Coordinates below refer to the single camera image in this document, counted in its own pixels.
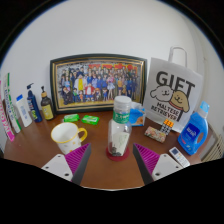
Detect blue tissue pack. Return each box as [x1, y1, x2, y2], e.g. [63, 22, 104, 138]
[128, 101, 147, 128]

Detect clear green-labelled water bottle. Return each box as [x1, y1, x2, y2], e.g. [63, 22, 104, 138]
[107, 95, 133, 158]

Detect pink tall tube box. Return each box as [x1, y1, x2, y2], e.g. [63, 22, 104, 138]
[0, 79, 16, 143]

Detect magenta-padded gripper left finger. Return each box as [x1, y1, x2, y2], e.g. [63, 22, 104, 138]
[41, 143, 92, 186]

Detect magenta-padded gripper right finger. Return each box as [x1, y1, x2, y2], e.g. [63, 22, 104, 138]
[132, 143, 184, 186]

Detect small orange-topped pack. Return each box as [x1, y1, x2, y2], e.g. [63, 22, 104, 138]
[159, 118, 175, 136]

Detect white paper gift bag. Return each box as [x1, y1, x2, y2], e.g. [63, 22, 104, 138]
[143, 46, 204, 134]

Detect white mug with yellow handle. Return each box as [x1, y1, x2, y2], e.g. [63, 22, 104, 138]
[50, 121, 89, 155]

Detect dark blue pump bottle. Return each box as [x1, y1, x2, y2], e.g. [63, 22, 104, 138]
[26, 82, 43, 123]

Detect white radiator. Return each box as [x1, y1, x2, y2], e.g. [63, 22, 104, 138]
[201, 131, 224, 163]

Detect white bottle with blue cap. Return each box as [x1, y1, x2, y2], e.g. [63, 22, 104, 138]
[15, 94, 34, 128]

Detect white and green tube box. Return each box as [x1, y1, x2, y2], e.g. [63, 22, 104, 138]
[2, 72, 23, 134]

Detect framed group picture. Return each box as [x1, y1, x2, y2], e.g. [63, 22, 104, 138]
[49, 53, 148, 115]

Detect blue detergent bottle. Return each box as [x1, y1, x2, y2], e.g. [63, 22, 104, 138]
[177, 100, 211, 156]

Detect amber pump bottle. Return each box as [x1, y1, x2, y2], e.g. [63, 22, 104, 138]
[40, 85, 55, 121]

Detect white remote control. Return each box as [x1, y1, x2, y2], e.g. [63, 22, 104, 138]
[168, 146, 191, 169]

